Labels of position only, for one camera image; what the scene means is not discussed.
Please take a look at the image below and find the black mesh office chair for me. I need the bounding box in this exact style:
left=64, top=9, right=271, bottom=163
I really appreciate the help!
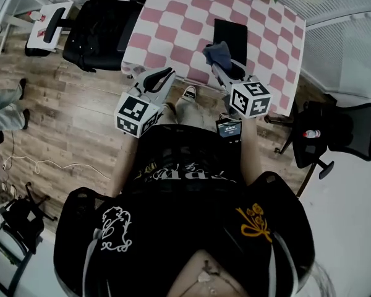
left=274, top=100, right=371, bottom=197

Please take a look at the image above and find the white shelf frame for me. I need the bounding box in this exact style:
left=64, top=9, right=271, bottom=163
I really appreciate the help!
left=0, top=0, right=52, bottom=55

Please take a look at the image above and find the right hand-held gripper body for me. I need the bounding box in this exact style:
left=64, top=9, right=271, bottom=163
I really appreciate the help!
left=218, top=72, right=273, bottom=119

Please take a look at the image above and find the person's black printed shirt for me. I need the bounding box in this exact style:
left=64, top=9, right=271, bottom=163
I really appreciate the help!
left=53, top=124, right=316, bottom=297

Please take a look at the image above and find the person's left forearm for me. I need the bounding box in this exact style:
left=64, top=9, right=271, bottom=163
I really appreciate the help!
left=110, top=131, right=145, bottom=198

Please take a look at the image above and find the person's right forearm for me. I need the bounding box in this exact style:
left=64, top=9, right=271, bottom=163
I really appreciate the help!
left=239, top=115, right=266, bottom=187

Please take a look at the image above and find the red label bottle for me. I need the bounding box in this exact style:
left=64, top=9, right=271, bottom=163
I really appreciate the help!
left=28, top=11, right=47, bottom=23

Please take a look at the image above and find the black folding stand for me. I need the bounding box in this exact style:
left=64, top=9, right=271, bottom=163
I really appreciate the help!
left=0, top=182, right=58, bottom=255

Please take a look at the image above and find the pink white checkered tablecloth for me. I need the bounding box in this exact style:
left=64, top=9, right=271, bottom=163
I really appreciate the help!
left=121, top=0, right=307, bottom=118

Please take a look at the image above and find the person's leg in grey trousers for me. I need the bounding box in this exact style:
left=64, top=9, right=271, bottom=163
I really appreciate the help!
left=164, top=95, right=218, bottom=133

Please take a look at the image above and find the black phone with lit screen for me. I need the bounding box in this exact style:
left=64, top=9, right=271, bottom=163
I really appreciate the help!
left=215, top=119, right=243, bottom=143

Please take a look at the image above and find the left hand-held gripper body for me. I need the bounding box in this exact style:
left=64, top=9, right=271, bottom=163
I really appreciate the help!
left=113, top=84, right=168, bottom=139

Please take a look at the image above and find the person's white black shoe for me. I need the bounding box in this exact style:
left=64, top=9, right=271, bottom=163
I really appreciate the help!
left=182, top=85, right=197, bottom=100

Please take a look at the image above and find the white floor cable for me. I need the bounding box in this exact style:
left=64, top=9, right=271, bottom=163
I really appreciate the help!
left=2, top=155, right=111, bottom=181

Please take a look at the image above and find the blue-grey cloth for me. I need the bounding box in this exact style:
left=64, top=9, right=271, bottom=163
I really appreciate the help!
left=202, top=40, right=233, bottom=71

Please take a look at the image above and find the white side table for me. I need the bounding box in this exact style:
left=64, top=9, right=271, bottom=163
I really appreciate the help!
left=24, top=1, right=74, bottom=54

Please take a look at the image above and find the black notebook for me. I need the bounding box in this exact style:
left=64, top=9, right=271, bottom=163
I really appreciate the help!
left=212, top=18, right=249, bottom=66

